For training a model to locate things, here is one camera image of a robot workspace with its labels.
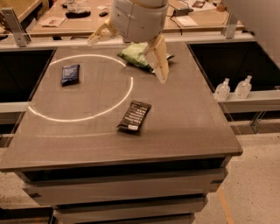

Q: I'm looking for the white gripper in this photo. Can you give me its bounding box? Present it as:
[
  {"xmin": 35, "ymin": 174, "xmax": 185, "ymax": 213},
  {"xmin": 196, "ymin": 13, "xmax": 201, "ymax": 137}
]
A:
[{"xmin": 87, "ymin": 0, "xmax": 169, "ymax": 84}]

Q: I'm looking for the black rxbar chocolate bar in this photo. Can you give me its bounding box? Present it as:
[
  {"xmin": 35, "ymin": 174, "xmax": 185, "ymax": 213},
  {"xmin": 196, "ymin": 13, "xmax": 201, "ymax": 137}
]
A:
[{"xmin": 117, "ymin": 101, "xmax": 151, "ymax": 131}]

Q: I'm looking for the green jalapeno chip bag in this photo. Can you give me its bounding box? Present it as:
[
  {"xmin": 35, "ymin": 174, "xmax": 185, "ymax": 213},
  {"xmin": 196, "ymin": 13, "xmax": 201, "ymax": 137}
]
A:
[{"xmin": 117, "ymin": 43, "xmax": 173, "ymax": 73}]

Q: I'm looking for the small black remote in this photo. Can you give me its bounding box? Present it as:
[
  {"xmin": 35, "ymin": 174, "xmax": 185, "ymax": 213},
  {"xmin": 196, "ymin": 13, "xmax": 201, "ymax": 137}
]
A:
[{"xmin": 99, "ymin": 11, "xmax": 109, "ymax": 17}]

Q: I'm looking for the black power adapter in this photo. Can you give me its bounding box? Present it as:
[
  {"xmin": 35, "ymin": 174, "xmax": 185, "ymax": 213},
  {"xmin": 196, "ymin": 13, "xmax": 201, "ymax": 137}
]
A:
[{"xmin": 173, "ymin": 8, "xmax": 193, "ymax": 17}]

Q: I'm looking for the white paper sheet right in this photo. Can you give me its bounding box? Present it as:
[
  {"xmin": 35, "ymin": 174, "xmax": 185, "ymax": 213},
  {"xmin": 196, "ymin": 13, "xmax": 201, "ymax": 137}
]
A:
[{"xmin": 176, "ymin": 16, "xmax": 198, "ymax": 27}]

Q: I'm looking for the white paper sheet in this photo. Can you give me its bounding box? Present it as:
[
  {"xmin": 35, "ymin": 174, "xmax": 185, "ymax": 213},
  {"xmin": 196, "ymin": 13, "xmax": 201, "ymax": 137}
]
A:
[
  {"xmin": 176, "ymin": 16, "xmax": 198, "ymax": 27},
  {"xmin": 39, "ymin": 17, "xmax": 65, "ymax": 27}
]

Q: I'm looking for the black object on desk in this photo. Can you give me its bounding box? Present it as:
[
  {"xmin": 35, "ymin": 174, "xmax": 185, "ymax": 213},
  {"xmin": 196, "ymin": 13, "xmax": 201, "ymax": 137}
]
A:
[{"xmin": 66, "ymin": 10, "xmax": 91, "ymax": 18}]

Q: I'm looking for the dark blue snack packet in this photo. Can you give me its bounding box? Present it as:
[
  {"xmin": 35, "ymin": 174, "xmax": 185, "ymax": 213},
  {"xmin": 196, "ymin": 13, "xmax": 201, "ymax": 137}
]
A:
[{"xmin": 60, "ymin": 64, "xmax": 80, "ymax": 86}]

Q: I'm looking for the dark booklet on desk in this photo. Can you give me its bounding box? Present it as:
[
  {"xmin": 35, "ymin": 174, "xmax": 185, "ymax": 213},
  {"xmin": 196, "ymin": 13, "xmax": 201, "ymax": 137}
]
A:
[{"xmin": 192, "ymin": 1, "xmax": 206, "ymax": 9}]

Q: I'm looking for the white paper sheet left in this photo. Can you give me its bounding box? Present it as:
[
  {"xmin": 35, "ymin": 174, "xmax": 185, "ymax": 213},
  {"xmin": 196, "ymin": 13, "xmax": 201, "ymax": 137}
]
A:
[{"xmin": 39, "ymin": 17, "xmax": 65, "ymax": 27}]

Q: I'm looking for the clear bottle left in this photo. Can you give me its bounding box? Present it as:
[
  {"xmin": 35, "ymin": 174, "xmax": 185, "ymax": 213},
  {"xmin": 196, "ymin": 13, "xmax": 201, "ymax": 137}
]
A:
[{"xmin": 214, "ymin": 78, "xmax": 230, "ymax": 102}]

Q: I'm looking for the clear bottle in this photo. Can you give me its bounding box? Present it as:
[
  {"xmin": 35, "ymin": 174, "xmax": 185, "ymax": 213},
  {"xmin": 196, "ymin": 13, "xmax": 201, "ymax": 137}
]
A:
[
  {"xmin": 234, "ymin": 75, "xmax": 252, "ymax": 99},
  {"xmin": 214, "ymin": 78, "xmax": 230, "ymax": 102}
]

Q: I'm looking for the clear bottle right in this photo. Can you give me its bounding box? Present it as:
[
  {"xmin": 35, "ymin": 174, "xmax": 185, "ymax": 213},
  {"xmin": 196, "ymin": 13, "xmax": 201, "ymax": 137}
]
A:
[{"xmin": 234, "ymin": 75, "xmax": 252, "ymax": 99}]

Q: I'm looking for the grey table drawer base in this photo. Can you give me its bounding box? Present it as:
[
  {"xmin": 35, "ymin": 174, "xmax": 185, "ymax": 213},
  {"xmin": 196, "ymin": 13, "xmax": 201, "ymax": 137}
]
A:
[{"xmin": 18, "ymin": 157, "xmax": 228, "ymax": 224}]

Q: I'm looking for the black cable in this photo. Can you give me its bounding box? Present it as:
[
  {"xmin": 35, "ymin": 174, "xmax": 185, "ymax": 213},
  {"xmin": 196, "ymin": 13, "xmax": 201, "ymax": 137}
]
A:
[{"xmin": 167, "ymin": 3, "xmax": 183, "ymax": 36}]

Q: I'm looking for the right metal bracket post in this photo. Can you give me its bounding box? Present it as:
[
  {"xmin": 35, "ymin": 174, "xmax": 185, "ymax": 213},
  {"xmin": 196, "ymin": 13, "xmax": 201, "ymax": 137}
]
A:
[{"xmin": 221, "ymin": 12, "xmax": 238, "ymax": 39}]

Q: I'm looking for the metal bracket post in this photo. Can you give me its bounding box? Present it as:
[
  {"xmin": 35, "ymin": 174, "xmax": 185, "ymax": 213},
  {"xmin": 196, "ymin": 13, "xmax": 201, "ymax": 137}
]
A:
[
  {"xmin": 1, "ymin": 8, "xmax": 31, "ymax": 47},
  {"xmin": 221, "ymin": 12, "xmax": 238, "ymax": 39}
]

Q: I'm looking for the left metal bracket post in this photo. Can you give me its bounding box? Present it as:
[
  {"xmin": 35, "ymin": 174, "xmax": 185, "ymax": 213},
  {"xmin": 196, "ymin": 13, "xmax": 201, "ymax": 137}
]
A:
[{"xmin": 1, "ymin": 8, "xmax": 31, "ymax": 47}]

